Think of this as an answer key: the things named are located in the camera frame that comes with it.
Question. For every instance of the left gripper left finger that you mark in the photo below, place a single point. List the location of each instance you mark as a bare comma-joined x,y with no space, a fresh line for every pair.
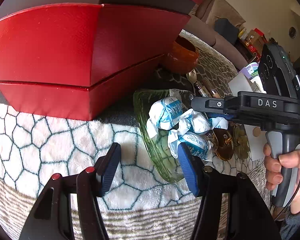
106,171

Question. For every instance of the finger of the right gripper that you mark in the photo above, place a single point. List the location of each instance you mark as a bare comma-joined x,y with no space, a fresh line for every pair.
215,115
211,105

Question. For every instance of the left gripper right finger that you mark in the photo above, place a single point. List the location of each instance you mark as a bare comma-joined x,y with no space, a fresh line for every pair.
192,169

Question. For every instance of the white blue candy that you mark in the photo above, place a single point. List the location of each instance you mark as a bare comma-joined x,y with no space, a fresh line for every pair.
164,114
197,145
198,123

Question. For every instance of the clear green glass bowl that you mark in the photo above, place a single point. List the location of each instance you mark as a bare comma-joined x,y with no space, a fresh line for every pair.
157,147

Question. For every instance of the metal spoon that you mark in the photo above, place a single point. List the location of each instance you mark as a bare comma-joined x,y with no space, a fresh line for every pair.
192,77

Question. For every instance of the amber glass leaf dish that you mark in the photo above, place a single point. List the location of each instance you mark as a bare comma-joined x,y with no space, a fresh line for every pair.
225,145

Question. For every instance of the white cardboard box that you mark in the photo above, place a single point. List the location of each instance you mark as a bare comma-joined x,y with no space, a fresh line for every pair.
240,87

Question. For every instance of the green flower shaped dish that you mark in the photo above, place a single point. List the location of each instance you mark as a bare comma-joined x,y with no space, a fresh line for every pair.
241,144

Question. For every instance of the orange ceramic ashtray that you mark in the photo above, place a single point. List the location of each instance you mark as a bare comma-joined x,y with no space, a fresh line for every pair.
182,58

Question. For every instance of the dark blue cushion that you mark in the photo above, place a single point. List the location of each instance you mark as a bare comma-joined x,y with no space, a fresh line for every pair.
227,30

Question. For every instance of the brown fabric sofa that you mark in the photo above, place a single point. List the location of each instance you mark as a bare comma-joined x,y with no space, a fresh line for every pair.
202,22

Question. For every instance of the red gift box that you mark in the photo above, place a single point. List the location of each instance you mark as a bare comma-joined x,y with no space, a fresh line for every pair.
74,58

